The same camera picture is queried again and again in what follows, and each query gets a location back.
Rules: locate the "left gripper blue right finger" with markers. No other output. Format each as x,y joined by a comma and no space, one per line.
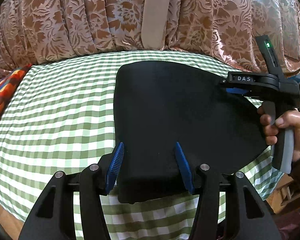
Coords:
184,168

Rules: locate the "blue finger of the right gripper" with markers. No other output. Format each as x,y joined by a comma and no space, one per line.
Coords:
236,91

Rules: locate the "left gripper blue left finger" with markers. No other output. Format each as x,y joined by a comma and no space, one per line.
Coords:
114,166

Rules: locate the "black pants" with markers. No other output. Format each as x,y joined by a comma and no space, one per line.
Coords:
156,104

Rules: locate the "person's right hand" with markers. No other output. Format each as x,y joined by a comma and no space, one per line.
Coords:
288,119

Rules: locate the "green white checkered bedsheet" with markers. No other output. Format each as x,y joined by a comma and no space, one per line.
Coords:
61,118

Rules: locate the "beige curtain tieback band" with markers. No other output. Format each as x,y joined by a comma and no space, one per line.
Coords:
154,23

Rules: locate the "multicolour plaid pillow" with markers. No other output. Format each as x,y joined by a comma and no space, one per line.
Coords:
9,84

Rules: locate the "brown floral curtain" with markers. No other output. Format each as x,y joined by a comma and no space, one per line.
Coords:
42,31

